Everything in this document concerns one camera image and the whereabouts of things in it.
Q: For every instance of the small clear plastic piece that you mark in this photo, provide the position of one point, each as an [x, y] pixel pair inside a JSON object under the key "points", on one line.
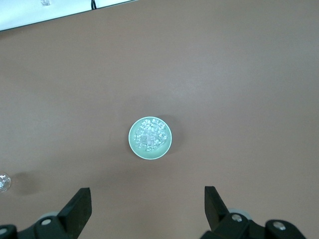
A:
{"points": [[45, 2]]}

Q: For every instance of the brown table cover mat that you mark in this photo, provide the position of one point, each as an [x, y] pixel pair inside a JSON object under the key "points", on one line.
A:
{"points": [[224, 87]]}

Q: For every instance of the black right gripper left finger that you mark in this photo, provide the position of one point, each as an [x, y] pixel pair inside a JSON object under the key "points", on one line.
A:
{"points": [[74, 214]]}

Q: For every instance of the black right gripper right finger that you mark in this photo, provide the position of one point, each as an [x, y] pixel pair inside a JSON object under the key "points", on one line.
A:
{"points": [[216, 214]]}

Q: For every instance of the clear stemmed wine glass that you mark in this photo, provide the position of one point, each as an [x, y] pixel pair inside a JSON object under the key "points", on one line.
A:
{"points": [[4, 183]]}

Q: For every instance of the clear ice cubes pile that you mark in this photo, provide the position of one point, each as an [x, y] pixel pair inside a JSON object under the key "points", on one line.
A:
{"points": [[150, 135]]}

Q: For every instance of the mint green bowl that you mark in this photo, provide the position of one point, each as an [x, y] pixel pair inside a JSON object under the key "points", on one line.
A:
{"points": [[149, 155]]}

